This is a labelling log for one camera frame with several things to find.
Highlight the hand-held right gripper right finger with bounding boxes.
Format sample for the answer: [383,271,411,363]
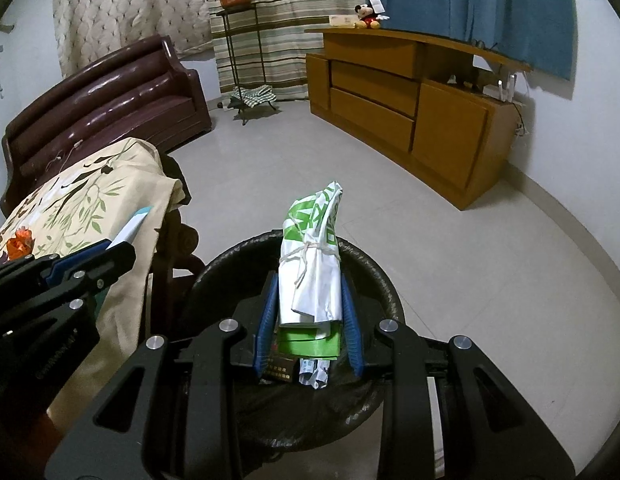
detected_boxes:
[340,272,576,480]

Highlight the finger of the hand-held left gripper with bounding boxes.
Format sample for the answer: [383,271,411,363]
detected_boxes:
[0,241,137,333]
[0,240,112,311]

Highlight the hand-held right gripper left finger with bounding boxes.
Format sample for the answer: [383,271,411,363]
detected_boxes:
[42,272,281,480]

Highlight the white teal packet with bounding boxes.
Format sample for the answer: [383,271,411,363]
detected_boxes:
[111,206,157,247]

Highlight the green white plastic bag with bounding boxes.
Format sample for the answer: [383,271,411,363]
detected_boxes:
[277,181,345,361]

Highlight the black trash bin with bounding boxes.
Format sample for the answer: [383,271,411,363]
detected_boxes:
[187,230,405,461]

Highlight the orange plastic wrapper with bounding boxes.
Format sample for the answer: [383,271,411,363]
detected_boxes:
[5,227,35,261]

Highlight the cream floral blanket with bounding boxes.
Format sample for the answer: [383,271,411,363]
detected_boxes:
[0,137,193,411]

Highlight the dark brown leather sofa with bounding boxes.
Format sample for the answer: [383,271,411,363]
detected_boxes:
[1,35,213,216]

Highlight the green checked cloth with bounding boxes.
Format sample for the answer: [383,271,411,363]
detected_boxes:
[231,85,277,109]

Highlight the wooden cabinet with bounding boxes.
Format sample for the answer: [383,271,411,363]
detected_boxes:
[305,26,533,211]

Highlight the beige patterned curtain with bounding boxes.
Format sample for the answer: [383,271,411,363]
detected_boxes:
[52,0,215,78]

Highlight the white electronic device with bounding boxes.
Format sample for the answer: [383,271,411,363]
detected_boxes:
[482,74,518,103]

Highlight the black metal plant stand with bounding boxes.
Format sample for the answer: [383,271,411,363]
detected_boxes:
[215,2,278,126]

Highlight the mouse plush toy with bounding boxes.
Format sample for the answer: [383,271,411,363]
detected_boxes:
[353,2,391,31]

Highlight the striped curtain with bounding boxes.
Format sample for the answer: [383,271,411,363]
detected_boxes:
[202,0,368,96]

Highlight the blue curtain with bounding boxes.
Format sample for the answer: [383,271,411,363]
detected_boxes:
[364,0,578,81]

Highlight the dark wooden bed frame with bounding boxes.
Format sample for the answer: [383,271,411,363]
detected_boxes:
[145,152,203,341]

